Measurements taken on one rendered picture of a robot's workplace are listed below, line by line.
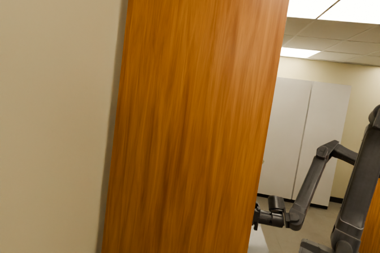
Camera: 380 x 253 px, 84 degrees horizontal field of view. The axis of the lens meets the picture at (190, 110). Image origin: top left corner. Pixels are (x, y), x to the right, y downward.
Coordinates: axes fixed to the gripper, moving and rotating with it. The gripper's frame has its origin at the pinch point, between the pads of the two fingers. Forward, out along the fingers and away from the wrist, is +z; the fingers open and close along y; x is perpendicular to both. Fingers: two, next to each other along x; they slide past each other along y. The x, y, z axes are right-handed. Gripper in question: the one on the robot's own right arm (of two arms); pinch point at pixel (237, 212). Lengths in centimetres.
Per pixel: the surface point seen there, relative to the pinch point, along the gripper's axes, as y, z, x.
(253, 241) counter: -26.2, -14.5, -20.6
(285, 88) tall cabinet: 76, -96, -291
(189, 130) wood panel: 39, 23, 28
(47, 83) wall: 49, 51, 54
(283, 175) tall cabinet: -76, -116, -289
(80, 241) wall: 0, 52, 37
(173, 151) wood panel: 32, 27, 28
